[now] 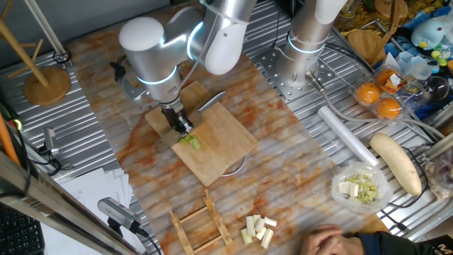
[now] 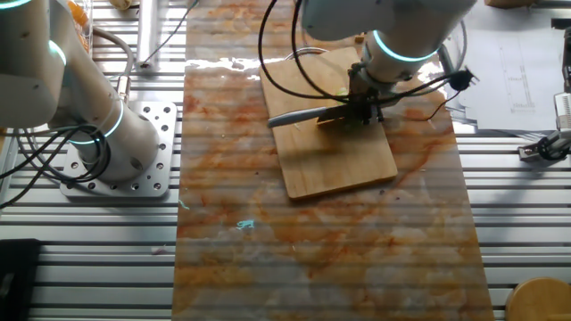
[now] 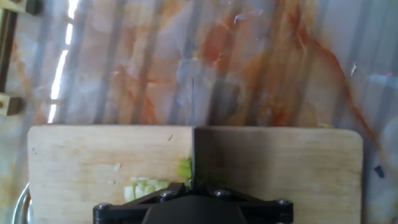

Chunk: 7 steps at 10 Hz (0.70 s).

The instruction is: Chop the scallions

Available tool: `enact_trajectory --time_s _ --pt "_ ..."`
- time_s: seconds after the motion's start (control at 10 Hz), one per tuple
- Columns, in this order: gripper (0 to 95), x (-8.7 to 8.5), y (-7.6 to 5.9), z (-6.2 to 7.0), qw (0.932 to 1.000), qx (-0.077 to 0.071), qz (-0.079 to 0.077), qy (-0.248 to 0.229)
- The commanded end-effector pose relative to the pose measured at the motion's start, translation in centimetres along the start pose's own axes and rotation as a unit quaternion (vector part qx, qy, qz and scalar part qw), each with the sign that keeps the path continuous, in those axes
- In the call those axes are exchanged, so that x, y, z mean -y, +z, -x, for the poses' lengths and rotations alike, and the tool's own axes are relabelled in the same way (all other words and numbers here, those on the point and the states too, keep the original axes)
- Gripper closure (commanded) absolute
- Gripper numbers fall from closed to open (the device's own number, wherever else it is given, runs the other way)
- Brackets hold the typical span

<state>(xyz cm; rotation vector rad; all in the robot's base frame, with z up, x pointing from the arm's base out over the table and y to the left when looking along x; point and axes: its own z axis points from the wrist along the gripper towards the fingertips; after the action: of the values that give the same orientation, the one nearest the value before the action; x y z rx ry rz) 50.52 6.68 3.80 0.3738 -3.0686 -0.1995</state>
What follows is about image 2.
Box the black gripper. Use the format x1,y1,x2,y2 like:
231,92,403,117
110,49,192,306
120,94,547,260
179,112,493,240
346,62,385,126

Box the thin steel knife blade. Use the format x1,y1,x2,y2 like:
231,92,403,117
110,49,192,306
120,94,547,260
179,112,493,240
267,95,402,130

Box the wooden cutting board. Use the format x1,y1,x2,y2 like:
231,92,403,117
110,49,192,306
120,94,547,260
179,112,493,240
259,46,399,201

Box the orange marble pattern mat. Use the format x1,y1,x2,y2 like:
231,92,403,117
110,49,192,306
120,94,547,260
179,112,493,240
171,0,496,321

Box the white paper sheets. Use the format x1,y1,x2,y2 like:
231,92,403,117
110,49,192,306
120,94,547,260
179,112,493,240
444,0,571,135

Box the white plastic wrap roll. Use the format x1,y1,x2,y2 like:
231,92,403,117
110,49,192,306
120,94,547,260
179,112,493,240
135,0,161,72

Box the wooden mug tree stand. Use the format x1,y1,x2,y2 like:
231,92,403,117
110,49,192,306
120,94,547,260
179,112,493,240
506,276,571,321

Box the clear plastic clamshell box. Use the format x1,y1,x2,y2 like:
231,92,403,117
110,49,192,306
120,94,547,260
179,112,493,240
64,0,95,55

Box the black box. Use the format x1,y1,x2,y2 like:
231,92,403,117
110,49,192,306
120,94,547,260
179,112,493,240
0,238,42,321

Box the wrist camera with grey bracket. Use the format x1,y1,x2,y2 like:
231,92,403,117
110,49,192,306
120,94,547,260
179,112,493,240
438,40,481,94

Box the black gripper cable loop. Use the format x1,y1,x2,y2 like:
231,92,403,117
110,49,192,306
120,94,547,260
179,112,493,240
257,0,460,108

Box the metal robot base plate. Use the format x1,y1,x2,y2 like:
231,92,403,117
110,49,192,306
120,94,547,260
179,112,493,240
60,100,178,199

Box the thin grey cable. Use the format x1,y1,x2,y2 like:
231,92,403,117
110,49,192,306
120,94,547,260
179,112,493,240
140,0,201,68

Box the grey robot hose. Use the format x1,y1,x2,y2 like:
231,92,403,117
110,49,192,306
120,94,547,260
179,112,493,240
91,26,136,104

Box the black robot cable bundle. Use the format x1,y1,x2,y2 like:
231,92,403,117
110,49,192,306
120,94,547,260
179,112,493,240
0,122,113,210

